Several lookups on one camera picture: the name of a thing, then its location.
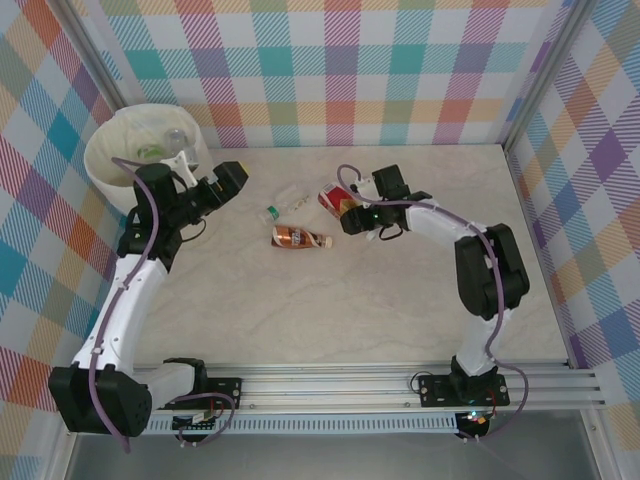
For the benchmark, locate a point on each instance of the brown coffee bottle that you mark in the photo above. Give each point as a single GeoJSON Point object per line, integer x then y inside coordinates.
{"type": "Point", "coordinates": [292, 237]}

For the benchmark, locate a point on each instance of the green label bottle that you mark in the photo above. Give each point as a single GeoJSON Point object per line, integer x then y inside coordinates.
{"type": "Point", "coordinates": [149, 149]}

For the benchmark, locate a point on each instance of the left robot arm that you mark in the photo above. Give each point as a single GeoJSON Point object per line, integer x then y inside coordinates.
{"type": "Point", "coordinates": [130, 300]}

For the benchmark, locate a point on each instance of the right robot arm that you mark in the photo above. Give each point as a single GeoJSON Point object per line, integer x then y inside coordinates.
{"type": "Point", "coordinates": [492, 280]}

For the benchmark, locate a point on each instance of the beige bin with white liner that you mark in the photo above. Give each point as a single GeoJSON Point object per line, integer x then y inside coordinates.
{"type": "Point", "coordinates": [115, 145]}

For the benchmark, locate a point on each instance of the crushed clear bottle green band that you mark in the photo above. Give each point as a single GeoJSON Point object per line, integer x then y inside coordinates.
{"type": "Point", "coordinates": [272, 211]}

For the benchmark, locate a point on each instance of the left electronics board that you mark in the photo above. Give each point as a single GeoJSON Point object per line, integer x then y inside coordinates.
{"type": "Point", "coordinates": [197, 422]}

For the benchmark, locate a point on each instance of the electronics board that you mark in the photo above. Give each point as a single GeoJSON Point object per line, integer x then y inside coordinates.
{"type": "Point", "coordinates": [475, 419]}
{"type": "Point", "coordinates": [197, 422]}

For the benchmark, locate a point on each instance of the right electronics board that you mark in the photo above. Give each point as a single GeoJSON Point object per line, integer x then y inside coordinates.
{"type": "Point", "coordinates": [475, 419]}

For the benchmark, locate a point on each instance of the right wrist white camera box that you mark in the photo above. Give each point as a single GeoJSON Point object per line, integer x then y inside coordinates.
{"type": "Point", "coordinates": [366, 185]}

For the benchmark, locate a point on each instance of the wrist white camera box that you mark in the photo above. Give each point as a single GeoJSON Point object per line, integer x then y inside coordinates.
{"type": "Point", "coordinates": [182, 165]}
{"type": "Point", "coordinates": [366, 185]}

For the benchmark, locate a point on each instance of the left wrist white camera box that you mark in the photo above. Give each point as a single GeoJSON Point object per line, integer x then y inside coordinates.
{"type": "Point", "coordinates": [182, 165]}

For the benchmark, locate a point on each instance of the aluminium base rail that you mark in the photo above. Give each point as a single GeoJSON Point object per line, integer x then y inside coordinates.
{"type": "Point", "coordinates": [325, 390]}

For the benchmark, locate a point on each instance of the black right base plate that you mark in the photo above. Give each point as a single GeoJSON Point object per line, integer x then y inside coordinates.
{"type": "Point", "coordinates": [432, 392]}

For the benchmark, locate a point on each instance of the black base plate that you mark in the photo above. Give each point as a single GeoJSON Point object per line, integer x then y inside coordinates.
{"type": "Point", "coordinates": [227, 387]}
{"type": "Point", "coordinates": [432, 392]}

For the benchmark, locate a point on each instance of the aluminium frame post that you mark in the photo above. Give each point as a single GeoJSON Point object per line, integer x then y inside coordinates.
{"type": "Point", "coordinates": [545, 75]}
{"type": "Point", "coordinates": [97, 50]}

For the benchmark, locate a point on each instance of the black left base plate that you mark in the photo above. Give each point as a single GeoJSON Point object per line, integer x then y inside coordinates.
{"type": "Point", "coordinates": [227, 387]}

